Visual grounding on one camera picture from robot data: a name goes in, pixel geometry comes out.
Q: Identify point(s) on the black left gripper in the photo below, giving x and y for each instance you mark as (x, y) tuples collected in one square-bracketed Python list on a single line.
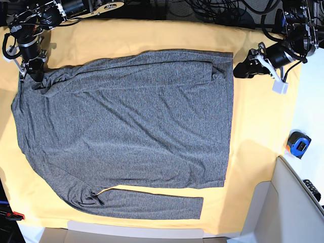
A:
[(253, 63)]

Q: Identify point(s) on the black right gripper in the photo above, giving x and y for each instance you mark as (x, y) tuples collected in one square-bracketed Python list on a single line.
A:
[(34, 68)]

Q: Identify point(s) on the grey long-sleeve T-shirt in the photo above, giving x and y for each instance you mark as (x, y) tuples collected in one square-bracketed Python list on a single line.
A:
[(158, 119)]

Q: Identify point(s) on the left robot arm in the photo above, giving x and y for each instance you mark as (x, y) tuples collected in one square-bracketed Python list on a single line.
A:
[(301, 38)]

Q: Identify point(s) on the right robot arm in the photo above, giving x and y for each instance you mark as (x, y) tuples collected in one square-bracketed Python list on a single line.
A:
[(22, 44)]

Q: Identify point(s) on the yellow table cloth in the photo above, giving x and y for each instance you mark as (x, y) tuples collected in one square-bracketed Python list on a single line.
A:
[(261, 122)]

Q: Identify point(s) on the blue black tape measure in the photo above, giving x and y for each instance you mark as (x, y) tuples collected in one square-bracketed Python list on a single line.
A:
[(297, 144)]

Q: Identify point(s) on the red black clamp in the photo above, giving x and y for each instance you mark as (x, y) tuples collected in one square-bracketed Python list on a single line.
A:
[(14, 216)]

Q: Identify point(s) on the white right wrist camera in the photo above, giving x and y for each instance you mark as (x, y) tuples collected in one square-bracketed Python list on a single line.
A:
[(11, 51)]

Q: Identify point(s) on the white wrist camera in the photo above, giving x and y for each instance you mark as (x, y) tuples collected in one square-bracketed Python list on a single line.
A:
[(280, 87), (11, 51)]

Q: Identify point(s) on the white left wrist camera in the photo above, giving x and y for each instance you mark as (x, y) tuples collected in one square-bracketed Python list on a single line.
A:
[(280, 87)]

